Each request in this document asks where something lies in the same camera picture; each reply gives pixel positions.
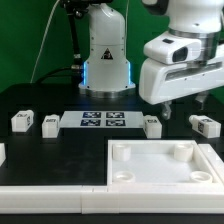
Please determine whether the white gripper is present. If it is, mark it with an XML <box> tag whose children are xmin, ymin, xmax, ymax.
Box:
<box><xmin>139</xmin><ymin>55</ymin><xmax>224</xmax><ymax>120</ymax></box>

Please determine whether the white U-shaped obstacle fence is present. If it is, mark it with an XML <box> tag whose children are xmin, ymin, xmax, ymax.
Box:
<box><xmin>0</xmin><ymin>142</ymin><xmax>224</xmax><ymax>215</ymax></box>

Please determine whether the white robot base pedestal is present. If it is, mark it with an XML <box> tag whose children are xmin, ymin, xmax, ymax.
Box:
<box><xmin>79</xmin><ymin>3</ymin><xmax>135</xmax><ymax>98</ymax></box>

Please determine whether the white square table top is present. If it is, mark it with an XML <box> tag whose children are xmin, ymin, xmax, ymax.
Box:
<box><xmin>107</xmin><ymin>140</ymin><xmax>224</xmax><ymax>195</ymax></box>

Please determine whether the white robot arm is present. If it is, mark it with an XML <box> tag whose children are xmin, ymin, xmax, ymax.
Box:
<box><xmin>139</xmin><ymin>0</ymin><xmax>224</xmax><ymax>119</ymax></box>

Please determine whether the white cable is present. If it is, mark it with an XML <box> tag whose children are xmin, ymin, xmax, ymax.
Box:
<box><xmin>29</xmin><ymin>0</ymin><xmax>62</xmax><ymax>84</ymax></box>

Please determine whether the black cable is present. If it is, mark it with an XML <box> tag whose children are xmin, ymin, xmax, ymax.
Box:
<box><xmin>34</xmin><ymin>6</ymin><xmax>84</xmax><ymax>84</ymax></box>

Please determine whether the white marker sheet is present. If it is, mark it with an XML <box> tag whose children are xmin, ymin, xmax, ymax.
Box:
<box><xmin>60</xmin><ymin>111</ymin><xmax>143</xmax><ymax>128</ymax></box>

